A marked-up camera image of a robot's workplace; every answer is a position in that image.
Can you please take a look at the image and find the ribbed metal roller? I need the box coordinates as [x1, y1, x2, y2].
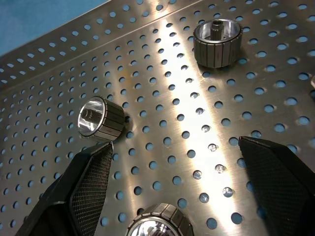
[193, 19, 243, 68]
[77, 95, 126, 143]
[126, 203, 191, 236]

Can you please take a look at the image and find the perforated steel tray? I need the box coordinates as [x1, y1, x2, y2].
[0, 0, 315, 236]

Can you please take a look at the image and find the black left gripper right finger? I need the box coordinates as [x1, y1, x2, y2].
[238, 136, 315, 236]

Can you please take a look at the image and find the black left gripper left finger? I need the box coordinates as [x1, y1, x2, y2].
[13, 142, 114, 236]

